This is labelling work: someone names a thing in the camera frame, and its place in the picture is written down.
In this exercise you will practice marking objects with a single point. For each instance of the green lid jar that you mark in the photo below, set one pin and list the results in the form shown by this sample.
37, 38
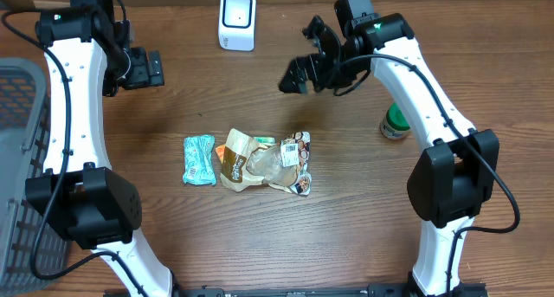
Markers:
393, 124

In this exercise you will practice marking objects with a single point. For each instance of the teal tissue pack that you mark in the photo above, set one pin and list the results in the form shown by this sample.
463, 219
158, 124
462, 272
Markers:
265, 140
198, 168

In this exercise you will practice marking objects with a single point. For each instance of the brown snack bag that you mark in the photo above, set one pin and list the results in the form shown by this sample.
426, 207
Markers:
282, 166

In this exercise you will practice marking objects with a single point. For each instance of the white barcode scanner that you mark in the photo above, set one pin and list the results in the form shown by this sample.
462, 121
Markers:
236, 25

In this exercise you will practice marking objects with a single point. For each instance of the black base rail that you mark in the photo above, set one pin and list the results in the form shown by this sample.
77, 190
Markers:
373, 290

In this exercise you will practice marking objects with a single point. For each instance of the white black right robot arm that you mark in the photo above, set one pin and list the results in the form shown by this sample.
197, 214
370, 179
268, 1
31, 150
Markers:
455, 172

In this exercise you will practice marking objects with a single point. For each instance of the orange tissue pack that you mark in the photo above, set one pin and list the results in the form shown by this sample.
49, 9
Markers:
220, 150

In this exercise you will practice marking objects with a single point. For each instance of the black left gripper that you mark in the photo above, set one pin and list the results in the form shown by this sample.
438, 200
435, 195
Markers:
144, 77

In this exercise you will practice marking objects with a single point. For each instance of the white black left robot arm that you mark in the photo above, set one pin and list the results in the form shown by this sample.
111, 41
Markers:
90, 56

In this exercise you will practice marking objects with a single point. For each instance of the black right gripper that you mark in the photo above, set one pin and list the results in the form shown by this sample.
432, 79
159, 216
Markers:
313, 65

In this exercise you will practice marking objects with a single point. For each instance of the dark grey plastic basket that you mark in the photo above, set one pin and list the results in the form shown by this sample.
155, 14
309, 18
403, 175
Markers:
24, 145

